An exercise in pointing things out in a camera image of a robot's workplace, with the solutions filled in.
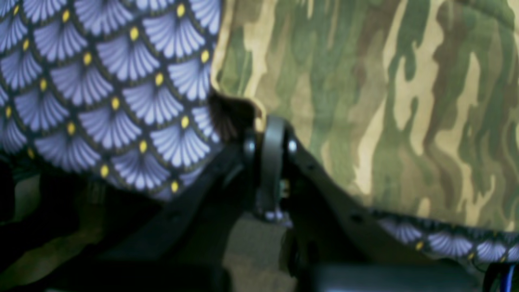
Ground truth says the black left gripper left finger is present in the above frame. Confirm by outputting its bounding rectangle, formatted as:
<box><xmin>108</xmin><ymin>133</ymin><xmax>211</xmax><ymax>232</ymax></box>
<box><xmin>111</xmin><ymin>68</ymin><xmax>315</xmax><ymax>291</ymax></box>
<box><xmin>101</xmin><ymin>130</ymin><xmax>256</xmax><ymax>261</ymax></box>

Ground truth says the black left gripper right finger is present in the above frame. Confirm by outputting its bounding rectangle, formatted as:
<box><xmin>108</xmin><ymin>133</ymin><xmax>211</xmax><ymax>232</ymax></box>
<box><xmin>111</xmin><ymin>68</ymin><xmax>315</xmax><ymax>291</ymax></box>
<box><xmin>255</xmin><ymin>116</ymin><xmax>439</xmax><ymax>268</ymax></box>

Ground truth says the camouflage T-shirt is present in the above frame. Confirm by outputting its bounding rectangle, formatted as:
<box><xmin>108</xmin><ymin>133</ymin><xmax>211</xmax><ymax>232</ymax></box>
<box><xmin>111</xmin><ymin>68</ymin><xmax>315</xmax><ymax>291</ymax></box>
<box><xmin>212</xmin><ymin>0</ymin><xmax>519</xmax><ymax>232</ymax></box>

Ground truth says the purple fan-pattern tablecloth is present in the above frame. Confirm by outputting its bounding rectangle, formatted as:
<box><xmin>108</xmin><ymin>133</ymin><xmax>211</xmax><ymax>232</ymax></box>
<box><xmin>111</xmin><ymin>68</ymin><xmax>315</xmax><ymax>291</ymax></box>
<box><xmin>1</xmin><ymin>0</ymin><xmax>518</xmax><ymax>262</ymax></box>

